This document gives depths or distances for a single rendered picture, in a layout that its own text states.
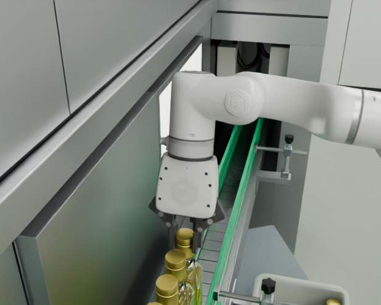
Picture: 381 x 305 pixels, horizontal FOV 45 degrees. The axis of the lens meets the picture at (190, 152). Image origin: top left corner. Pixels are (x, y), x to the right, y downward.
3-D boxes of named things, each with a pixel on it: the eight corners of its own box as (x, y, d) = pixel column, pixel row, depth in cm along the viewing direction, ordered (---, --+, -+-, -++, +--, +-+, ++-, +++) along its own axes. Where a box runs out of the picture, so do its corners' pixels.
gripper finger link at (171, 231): (156, 212, 78) (155, 247, 80) (174, 215, 78) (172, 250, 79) (161, 205, 81) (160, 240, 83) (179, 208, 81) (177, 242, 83)
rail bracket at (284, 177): (251, 186, 160) (256, 128, 149) (300, 193, 156) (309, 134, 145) (249, 194, 156) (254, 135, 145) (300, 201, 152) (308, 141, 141)
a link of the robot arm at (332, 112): (352, 150, 66) (209, 125, 70) (342, 132, 79) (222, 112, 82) (366, 92, 64) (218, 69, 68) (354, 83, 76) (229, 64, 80)
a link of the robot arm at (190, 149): (154, 137, 73) (153, 154, 74) (209, 143, 71) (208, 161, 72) (167, 127, 80) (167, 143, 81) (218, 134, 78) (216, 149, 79)
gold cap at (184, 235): (178, 244, 84) (178, 226, 82) (197, 248, 83) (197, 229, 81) (172, 258, 81) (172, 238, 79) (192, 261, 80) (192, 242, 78)
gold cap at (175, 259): (168, 266, 79) (167, 247, 77) (188, 270, 78) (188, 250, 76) (162, 281, 76) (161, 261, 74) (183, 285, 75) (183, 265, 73)
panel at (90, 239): (192, 140, 148) (193, 35, 131) (201, 141, 147) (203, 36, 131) (55, 403, 72) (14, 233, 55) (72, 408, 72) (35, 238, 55)
